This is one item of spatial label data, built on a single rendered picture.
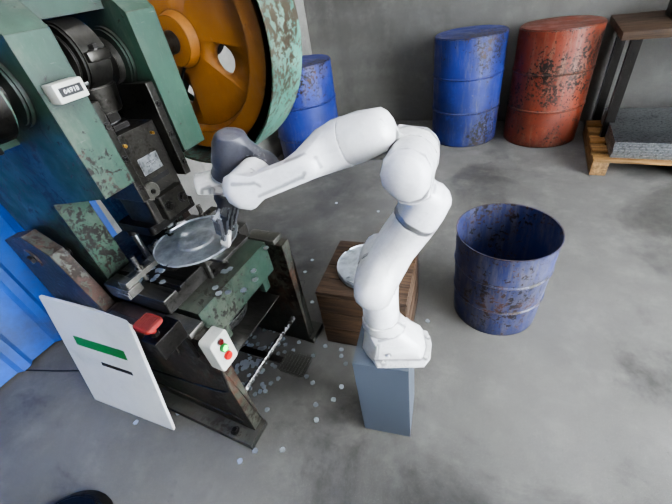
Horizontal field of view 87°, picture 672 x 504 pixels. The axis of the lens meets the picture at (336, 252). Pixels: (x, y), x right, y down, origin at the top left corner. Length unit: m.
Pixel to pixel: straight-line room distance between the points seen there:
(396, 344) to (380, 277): 0.31
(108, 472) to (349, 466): 0.98
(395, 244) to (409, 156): 0.23
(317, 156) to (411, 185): 0.21
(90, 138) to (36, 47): 0.20
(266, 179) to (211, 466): 1.21
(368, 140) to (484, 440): 1.21
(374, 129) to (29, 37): 0.74
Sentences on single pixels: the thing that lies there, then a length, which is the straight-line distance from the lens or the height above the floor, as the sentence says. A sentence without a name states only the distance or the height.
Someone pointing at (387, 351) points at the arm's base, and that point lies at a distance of 1.14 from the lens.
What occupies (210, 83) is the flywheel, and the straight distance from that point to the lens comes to 1.44.
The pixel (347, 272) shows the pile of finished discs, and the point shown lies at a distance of 1.59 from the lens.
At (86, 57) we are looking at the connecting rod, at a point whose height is 1.36.
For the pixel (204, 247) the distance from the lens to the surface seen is 1.26.
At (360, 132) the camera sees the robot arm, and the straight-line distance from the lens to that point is 0.76.
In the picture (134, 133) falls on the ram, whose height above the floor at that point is 1.16.
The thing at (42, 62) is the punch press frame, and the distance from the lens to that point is 1.06.
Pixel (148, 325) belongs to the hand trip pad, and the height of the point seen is 0.76.
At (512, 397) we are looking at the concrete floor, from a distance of 1.70.
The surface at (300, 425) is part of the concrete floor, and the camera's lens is 1.63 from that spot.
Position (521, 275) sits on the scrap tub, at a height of 0.40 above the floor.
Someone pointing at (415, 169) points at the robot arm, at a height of 1.12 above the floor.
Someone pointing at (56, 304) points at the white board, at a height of 0.57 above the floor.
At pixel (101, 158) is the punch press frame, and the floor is 1.15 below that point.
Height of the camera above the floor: 1.44
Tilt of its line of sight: 38 degrees down
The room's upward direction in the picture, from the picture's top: 10 degrees counter-clockwise
